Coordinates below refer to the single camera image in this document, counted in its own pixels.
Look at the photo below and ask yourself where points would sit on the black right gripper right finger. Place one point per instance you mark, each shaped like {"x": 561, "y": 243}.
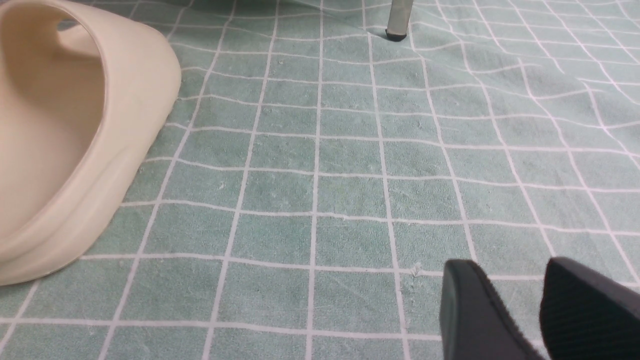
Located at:
{"x": 585, "y": 315}

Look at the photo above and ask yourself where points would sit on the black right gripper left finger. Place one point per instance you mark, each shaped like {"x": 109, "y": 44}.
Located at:
{"x": 473, "y": 320}

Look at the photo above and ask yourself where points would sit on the metal shoe rack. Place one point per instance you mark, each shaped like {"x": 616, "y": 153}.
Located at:
{"x": 398, "y": 21}

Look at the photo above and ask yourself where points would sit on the green checked cloth mat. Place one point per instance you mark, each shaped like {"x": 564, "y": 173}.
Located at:
{"x": 314, "y": 177}

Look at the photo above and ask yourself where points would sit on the right cream slipper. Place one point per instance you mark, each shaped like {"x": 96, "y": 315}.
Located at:
{"x": 84, "y": 94}

